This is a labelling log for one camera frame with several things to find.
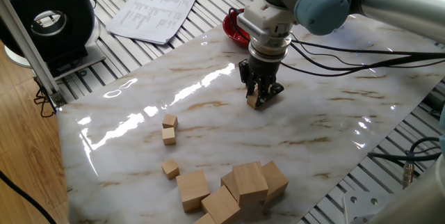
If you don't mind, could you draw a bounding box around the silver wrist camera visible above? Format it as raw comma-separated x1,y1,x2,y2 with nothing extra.
228,7,270,44

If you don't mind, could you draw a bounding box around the black base cable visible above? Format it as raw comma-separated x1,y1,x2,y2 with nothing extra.
367,136,443,175

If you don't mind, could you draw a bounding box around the small wooden cube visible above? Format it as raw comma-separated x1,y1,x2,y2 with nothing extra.
246,90,260,111
161,158,181,180
161,127,177,146
162,113,179,130

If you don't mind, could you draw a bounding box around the aluminium frame profile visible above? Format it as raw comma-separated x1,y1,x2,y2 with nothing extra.
0,0,67,111

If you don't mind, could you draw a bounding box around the white printed paper stack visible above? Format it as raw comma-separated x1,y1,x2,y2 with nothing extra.
106,0,200,46

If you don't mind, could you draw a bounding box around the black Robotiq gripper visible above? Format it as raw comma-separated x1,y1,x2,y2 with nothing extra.
238,55,285,109

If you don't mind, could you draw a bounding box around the black floor cable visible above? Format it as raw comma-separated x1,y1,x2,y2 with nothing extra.
0,170,58,224

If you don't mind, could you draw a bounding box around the red bowl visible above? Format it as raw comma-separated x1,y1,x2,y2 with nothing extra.
222,8,252,48

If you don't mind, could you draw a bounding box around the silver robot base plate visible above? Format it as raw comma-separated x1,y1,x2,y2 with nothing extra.
343,191,396,224

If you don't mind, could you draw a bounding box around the white marble pattern board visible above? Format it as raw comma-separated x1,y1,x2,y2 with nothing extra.
56,0,445,224

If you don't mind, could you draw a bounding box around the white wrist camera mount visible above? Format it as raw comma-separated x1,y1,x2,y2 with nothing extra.
236,0,297,42

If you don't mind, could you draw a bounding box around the large wooden cube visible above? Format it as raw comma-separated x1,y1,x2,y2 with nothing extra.
201,184,242,224
176,170,211,214
193,212,218,224
260,161,290,206
220,170,241,202
232,161,269,208

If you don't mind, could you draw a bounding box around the gold cable connector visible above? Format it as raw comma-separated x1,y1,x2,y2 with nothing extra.
402,150,416,190

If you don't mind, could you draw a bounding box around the thin black wire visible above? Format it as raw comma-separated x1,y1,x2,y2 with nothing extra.
33,87,57,119

